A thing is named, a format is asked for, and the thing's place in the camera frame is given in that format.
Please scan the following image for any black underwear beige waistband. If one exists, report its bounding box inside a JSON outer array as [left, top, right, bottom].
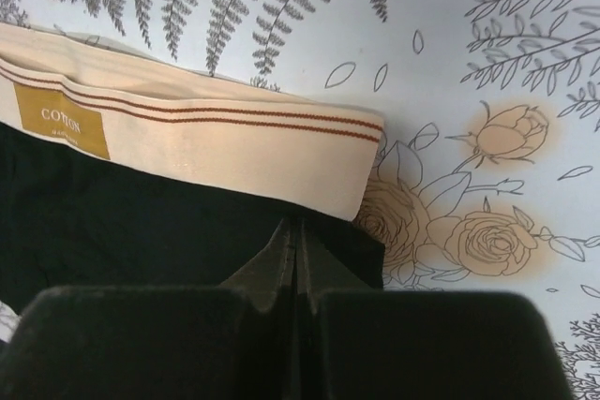
[[1, 25, 383, 312]]

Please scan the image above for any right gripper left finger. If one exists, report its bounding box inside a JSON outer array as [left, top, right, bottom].
[[1, 219, 300, 399]]

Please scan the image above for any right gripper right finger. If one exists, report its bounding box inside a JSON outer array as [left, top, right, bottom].
[[295, 222, 572, 399]]

